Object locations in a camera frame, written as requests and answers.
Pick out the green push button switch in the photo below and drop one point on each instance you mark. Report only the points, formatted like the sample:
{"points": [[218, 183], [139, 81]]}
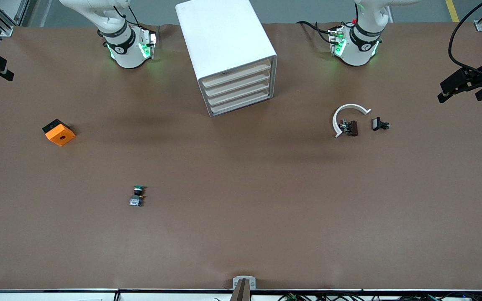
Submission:
{"points": [[136, 200]]}

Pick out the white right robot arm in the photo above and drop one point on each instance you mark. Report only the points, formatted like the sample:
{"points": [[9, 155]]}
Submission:
{"points": [[119, 50]]}

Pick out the orange black cube block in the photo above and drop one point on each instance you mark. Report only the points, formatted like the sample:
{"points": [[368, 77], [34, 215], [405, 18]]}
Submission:
{"points": [[61, 137]]}

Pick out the small black clip component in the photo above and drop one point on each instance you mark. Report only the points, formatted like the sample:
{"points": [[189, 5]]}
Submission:
{"points": [[377, 123]]}

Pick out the brown metal small component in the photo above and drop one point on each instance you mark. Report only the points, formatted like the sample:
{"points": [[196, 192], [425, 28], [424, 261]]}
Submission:
{"points": [[352, 128]]}

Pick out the white curved plastic part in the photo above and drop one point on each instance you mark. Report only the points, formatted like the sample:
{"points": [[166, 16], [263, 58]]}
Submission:
{"points": [[335, 119]]}

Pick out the brown table cover mat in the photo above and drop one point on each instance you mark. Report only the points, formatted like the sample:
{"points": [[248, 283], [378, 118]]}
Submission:
{"points": [[241, 188]]}

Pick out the white table edge rail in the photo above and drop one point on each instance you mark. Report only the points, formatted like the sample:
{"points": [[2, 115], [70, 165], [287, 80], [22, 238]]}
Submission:
{"points": [[161, 297]]}

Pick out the grey metal bracket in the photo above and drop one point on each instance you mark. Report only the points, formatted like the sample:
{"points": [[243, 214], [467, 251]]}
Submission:
{"points": [[244, 279]]}

